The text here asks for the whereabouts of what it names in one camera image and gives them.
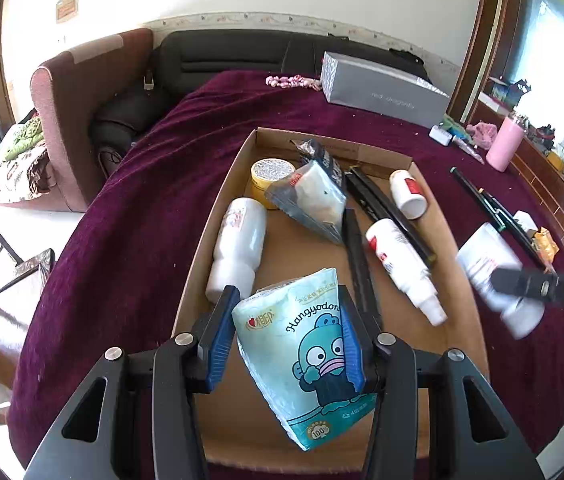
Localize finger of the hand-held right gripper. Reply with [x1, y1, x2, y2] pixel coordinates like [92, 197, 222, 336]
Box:
[491, 266, 564, 307]

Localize pink cloth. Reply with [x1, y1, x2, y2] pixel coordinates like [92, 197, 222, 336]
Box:
[466, 121, 500, 150]

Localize yellow jar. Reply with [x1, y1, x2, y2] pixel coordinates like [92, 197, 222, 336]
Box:
[250, 158, 297, 209]

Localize teal cartoon tissue packet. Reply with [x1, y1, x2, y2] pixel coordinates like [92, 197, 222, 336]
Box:
[232, 267, 378, 451]

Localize pink armchair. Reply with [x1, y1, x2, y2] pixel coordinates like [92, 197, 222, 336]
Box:
[31, 27, 155, 213]

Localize yellow packet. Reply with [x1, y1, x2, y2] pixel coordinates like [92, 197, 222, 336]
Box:
[532, 227, 560, 262]

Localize black tongs on cloth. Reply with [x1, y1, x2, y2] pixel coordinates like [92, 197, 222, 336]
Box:
[450, 166, 549, 267]

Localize dark wooden chair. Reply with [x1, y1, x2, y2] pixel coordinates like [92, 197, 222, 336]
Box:
[0, 215, 58, 426]

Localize green garment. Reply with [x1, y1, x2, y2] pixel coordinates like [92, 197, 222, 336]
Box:
[4, 121, 45, 161]

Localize clear bag black print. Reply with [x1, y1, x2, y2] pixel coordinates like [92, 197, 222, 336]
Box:
[264, 139, 348, 246]

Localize white spray bottle red label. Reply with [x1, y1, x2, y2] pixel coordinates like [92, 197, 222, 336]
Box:
[366, 218, 448, 326]

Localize teal box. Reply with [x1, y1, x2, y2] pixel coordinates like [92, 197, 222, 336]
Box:
[491, 79, 533, 107]

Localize bed with printed blanket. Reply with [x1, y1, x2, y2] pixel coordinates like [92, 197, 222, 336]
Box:
[0, 110, 60, 207]

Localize large plain white bottle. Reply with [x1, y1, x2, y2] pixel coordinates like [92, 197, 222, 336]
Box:
[206, 197, 268, 304]

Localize small white box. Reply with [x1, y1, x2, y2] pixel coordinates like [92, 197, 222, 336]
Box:
[512, 210, 538, 234]

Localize black sofa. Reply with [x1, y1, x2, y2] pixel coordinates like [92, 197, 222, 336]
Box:
[89, 30, 433, 177]

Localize pink bottle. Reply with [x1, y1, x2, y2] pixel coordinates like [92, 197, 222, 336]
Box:
[486, 114, 528, 172]

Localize wooden window frame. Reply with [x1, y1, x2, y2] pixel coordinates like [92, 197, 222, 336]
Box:
[449, 0, 524, 122]

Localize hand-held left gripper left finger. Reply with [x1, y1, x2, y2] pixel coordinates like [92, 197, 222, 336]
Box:
[24, 285, 243, 480]

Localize maroon velvet tablecloth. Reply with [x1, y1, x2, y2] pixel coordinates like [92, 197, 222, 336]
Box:
[7, 70, 564, 480]

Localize large white bottle red print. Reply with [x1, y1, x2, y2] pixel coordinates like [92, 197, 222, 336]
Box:
[457, 222, 546, 339]

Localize black stick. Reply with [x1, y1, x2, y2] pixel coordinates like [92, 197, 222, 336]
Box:
[351, 166, 437, 267]
[344, 172, 383, 224]
[342, 208, 385, 336]

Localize pink bead string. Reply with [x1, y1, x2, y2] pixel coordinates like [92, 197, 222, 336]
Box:
[266, 74, 324, 92]

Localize wooden cabinet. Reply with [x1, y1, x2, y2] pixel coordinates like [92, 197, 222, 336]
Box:
[462, 92, 564, 281]

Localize small white bottle red label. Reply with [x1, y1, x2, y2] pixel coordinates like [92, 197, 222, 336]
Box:
[389, 169, 428, 221]

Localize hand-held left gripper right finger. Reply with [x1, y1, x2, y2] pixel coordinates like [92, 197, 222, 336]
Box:
[334, 284, 548, 480]

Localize grey cardboard box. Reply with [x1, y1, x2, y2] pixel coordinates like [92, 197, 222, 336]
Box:
[320, 51, 450, 129]

